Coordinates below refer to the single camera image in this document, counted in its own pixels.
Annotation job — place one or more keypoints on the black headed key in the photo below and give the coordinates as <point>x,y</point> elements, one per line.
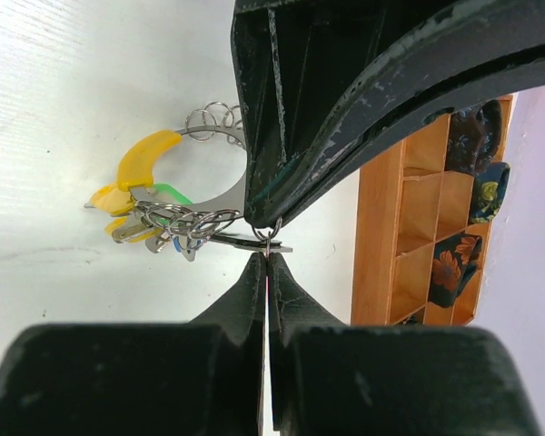
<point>250,243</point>

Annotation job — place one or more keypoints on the yellow key tag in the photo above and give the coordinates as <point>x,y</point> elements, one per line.
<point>127,225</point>

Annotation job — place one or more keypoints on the green key tag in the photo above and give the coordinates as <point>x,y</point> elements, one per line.
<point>164,192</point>

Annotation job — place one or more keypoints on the dark rolled tie orange flowers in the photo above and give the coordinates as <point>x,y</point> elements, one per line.
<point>454,263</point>

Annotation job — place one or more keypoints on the metal keyring with yellow grip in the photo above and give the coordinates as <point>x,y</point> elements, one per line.
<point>204,160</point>

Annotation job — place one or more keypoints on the wooden compartment tray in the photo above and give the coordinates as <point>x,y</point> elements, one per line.
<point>408,203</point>

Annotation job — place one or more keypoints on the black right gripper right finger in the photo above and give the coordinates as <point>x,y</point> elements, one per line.
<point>330,378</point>

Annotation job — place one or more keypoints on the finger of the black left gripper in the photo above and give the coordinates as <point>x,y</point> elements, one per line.
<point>293,61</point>
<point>467,52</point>

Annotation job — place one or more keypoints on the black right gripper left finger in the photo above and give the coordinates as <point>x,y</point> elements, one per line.
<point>202,377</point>

